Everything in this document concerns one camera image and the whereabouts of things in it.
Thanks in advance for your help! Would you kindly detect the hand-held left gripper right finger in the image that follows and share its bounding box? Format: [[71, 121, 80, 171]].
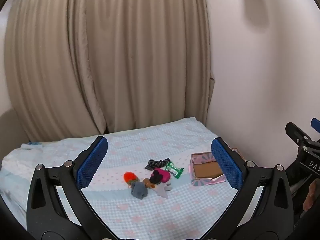
[[200, 137, 294, 240]]

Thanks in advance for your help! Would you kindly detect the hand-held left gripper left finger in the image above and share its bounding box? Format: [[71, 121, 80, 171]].
[[26, 135, 118, 240]]

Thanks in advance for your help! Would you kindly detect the pink patterned cardboard box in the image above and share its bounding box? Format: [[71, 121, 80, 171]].
[[189, 148, 247, 187]]

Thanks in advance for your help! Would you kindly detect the orange plush toy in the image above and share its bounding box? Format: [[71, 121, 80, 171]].
[[123, 172, 140, 184]]

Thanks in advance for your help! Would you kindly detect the green tissue packet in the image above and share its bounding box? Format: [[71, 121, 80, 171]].
[[164, 162, 184, 180]]

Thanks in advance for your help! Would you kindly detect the dark grey plush toy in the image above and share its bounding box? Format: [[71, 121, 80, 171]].
[[130, 181, 148, 200]]

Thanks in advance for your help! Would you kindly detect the round brown cookie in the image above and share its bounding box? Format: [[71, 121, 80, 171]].
[[142, 177, 157, 188]]

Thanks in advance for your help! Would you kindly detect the pink pouch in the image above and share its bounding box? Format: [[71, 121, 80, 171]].
[[156, 168, 172, 183]]

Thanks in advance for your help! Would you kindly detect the dark striped cloth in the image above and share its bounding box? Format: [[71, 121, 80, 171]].
[[144, 157, 172, 172]]

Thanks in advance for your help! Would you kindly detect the black white plush toy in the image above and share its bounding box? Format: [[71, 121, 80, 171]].
[[149, 169, 163, 185]]

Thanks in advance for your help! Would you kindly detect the light grey plush toy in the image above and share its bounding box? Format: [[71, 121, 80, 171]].
[[152, 182, 172, 200]]

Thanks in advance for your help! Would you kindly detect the person's right hand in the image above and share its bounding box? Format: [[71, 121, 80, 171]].
[[302, 179, 319, 212]]

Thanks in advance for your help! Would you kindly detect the small white blue cloth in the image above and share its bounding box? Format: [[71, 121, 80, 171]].
[[21, 141, 43, 151]]

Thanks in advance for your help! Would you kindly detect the beige headboard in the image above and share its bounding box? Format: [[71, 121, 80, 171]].
[[0, 107, 28, 155]]

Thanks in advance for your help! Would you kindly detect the beige pleated curtain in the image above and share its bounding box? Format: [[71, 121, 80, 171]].
[[4, 0, 215, 143]]

